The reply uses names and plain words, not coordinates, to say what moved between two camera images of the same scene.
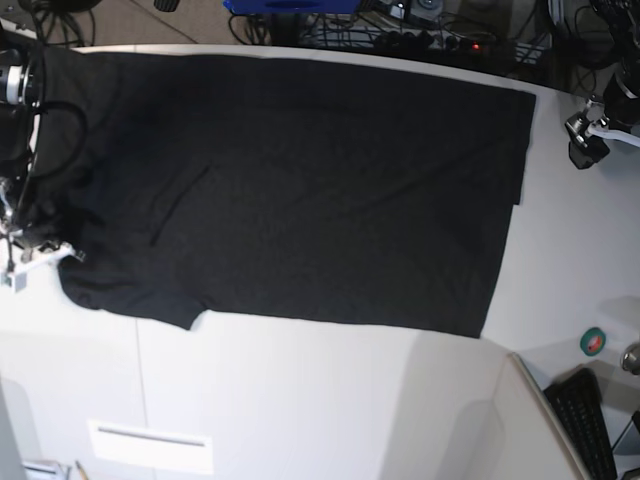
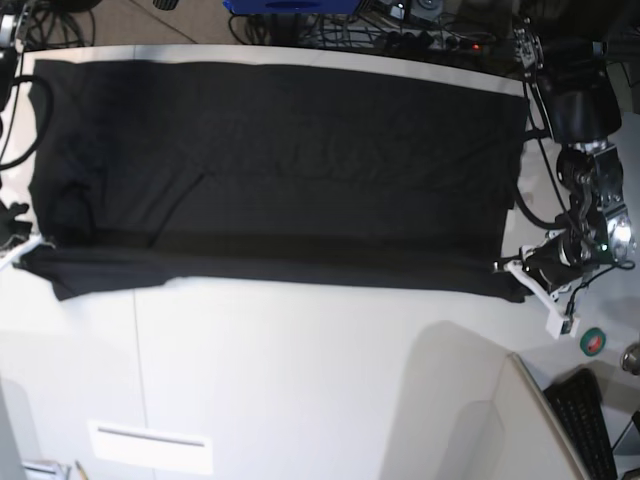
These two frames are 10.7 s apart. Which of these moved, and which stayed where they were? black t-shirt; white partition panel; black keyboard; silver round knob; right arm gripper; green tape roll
Moved: right arm gripper; black t-shirt
Stayed: black keyboard; white partition panel; silver round knob; green tape roll
